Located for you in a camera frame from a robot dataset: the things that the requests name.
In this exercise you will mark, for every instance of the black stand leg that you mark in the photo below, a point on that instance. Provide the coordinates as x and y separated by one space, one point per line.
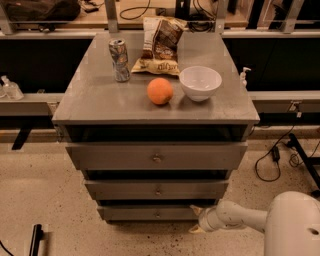
312 163

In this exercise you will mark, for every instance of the white bowl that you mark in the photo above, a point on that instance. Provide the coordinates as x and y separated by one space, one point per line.
199 83

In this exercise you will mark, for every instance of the grey middle drawer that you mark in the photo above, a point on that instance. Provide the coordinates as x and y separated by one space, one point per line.
156 189

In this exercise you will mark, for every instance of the grey bottom drawer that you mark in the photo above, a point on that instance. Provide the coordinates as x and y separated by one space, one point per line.
146 213

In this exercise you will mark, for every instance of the silver drink can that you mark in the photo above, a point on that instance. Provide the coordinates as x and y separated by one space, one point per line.
118 52

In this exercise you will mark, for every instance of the orange fruit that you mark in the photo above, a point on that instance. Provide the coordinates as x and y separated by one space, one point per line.
159 91

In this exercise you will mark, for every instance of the grey drawer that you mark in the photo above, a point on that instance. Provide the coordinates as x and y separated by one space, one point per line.
156 156
156 189
146 213

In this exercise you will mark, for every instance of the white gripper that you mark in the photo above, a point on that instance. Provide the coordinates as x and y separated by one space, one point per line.
205 220

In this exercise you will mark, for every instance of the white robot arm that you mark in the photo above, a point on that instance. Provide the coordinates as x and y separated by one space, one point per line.
291 225

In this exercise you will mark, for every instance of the black backpack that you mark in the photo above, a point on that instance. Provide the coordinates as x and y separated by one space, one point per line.
41 10

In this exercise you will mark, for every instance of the clear sanitizer bottle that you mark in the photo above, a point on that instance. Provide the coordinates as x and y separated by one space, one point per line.
11 89

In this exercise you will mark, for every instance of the white pump bottle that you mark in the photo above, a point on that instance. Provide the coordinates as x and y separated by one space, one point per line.
243 75

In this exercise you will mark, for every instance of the brown chip bag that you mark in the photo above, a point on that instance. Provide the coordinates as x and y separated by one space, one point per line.
160 47

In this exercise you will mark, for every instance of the grey top drawer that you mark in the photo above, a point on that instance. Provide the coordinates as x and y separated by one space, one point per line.
156 156

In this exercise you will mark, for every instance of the grey drawer cabinet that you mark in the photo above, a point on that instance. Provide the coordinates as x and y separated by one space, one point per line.
96 108

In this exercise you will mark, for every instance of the black bar on floor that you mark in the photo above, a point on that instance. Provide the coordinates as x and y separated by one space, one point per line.
37 235

